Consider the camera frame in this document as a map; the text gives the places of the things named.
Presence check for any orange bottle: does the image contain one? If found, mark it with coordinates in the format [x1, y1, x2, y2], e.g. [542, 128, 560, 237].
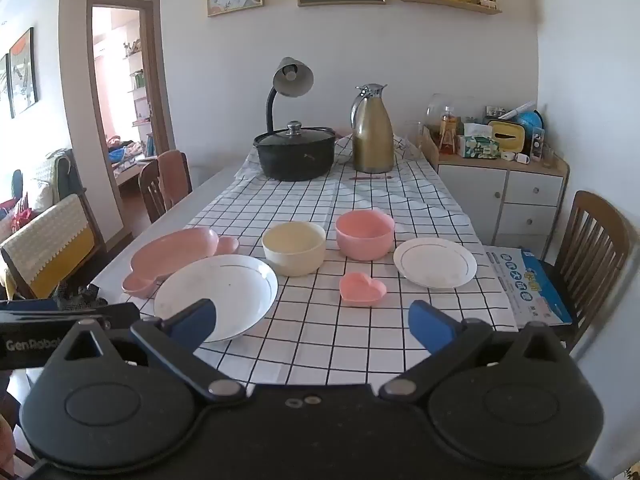
[439, 106, 459, 154]

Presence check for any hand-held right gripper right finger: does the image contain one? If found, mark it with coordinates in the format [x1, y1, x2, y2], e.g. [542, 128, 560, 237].
[379, 300, 573, 403]

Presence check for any rolled white paper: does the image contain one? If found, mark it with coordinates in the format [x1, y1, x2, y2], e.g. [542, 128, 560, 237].
[500, 101, 539, 121]

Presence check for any small white plate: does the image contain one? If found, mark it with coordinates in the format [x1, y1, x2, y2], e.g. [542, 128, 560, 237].
[392, 237, 478, 290]

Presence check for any blue globe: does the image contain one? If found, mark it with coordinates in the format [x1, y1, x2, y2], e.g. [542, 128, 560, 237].
[515, 109, 545, 136]

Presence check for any gold thermos jug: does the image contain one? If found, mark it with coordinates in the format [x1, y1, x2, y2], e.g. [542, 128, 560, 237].
[350, 83, 396, 173]

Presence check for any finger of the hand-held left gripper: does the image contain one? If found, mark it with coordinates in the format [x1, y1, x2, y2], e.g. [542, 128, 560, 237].
[0, 299, 60, 312]
[0, 303, 142, 333]

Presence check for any glass pot lid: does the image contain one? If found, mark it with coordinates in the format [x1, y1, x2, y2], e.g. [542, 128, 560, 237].
[254, 120, 335, 149]

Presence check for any clear plastic box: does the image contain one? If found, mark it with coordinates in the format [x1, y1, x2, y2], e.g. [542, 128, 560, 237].
[529, 127, 546, 164]

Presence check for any green tissue box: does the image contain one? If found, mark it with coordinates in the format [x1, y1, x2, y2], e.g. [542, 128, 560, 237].
[457, 135, 501, 160]

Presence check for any yellow tissue box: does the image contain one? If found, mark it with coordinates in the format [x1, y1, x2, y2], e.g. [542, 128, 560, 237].
[487, 120, 526, 154]

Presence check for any wooden wall shelf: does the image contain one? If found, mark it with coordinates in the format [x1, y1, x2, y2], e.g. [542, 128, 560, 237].
[400, 0, 502, 16]

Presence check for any pink heart-shaped dish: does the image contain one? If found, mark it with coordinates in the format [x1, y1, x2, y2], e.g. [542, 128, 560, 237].
[339, 272, 388, 307]

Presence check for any black cloth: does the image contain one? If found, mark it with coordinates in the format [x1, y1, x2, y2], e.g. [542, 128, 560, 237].
[54, 282, 109, 309]

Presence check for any pink bowl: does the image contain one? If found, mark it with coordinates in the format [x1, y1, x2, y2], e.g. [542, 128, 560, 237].
[334, 209, 396, 262]

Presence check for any black grid white tablecloth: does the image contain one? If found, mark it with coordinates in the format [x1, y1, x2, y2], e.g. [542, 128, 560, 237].
[85, 132, 518, 387]

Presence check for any drinking glass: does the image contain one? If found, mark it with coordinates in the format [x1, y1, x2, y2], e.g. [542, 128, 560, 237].
[404, 120, 426, 149]

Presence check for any sofa with cream cover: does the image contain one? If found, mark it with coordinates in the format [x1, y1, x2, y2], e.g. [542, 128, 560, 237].
[20, 149, 86, 211]

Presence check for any grey desk lamp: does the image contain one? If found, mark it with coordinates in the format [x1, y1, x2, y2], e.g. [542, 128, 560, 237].
[265, 56, 315, 133]

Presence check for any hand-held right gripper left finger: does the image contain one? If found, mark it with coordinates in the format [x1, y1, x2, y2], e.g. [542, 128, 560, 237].
[45, 299, 248, 403]

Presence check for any white wooden cabinet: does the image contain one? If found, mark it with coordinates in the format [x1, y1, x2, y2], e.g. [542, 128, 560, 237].
[422, 130, 571, 261]

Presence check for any large white plate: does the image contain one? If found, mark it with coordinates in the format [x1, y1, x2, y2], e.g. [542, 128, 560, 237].
[153, 254, 279, 343]

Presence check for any slatted wooden chair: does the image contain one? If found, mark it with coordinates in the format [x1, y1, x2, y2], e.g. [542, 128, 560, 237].
[542, 190, 633, 352]

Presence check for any black cooking pot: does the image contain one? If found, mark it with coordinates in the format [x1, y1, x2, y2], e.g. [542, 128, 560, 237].
[252, 127, 337, 182]

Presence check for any large glass jar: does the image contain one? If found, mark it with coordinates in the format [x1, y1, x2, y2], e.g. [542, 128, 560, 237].
[425, 92, 482, 154]

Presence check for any dark wooden chair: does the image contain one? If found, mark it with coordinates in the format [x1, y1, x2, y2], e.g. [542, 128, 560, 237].
[138, 160, 167, 224]

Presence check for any cream bowl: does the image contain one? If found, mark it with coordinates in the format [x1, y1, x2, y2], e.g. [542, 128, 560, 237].
[261, 221, 327, 277]

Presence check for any wooden chair pink backrest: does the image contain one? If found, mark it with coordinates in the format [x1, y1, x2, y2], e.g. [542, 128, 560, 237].
[157, 150, 193, 211]

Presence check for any pink oval divided dish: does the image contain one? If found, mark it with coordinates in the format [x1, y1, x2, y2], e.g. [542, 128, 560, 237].
[121, 226, 241, 298]

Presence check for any armchair with cream cover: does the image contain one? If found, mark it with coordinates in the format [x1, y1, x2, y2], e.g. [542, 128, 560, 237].
[0, 192, 107, 301]

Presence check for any blue white printed package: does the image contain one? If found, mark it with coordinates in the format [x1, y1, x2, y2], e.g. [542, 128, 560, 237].
[482, 245, 574, 332]

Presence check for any framed orange wall picture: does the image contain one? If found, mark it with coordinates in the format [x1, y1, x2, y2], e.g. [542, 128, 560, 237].
[8, 27, 39, 119]

